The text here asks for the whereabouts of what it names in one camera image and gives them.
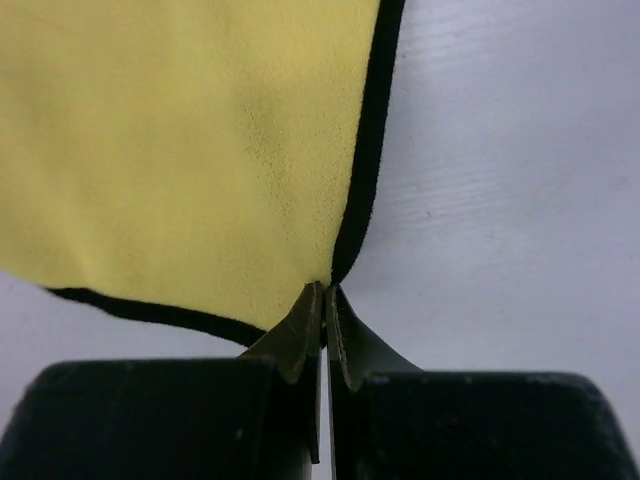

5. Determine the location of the yellow towel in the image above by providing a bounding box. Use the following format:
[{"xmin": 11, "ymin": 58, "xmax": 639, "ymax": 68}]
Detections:
[{"xmin": 1, "ymin": 1, "xmax": 404, "ymax": 345}]

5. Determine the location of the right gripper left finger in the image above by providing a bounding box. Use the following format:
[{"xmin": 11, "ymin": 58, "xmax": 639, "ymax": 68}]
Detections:
[{"xmin": 1, "ymin": 283, "xmax": 323, "ymax": 479}]

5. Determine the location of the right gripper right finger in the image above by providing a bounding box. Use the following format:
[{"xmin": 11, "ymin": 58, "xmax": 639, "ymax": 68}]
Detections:
[{"xmin": 325, "ymin": 287, "xmax": 639, "ymax": 480}]

